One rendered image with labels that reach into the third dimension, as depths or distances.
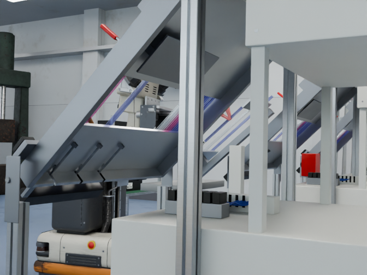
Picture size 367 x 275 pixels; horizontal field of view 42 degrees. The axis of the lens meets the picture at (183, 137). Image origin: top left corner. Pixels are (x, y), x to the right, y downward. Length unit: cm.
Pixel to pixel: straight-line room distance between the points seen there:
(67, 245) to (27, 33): 689
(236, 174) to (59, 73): 669
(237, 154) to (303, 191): 39
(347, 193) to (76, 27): 686
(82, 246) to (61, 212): 24
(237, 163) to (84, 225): 103
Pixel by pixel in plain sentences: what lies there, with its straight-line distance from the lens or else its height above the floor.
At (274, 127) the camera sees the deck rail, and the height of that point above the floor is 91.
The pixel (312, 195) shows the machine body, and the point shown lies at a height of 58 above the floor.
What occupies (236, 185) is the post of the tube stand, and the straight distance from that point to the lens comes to 231.
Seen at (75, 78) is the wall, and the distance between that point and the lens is 848.
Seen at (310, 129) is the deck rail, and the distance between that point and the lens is 315.
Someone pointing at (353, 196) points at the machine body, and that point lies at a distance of 241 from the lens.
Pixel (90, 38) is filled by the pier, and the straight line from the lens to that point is 816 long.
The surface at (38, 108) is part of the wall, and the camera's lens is 899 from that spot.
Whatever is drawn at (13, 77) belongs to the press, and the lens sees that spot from 860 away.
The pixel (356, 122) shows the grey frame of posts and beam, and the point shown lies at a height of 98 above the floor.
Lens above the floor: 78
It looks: 2 degrees up
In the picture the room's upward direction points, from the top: 1 degrees clockwise
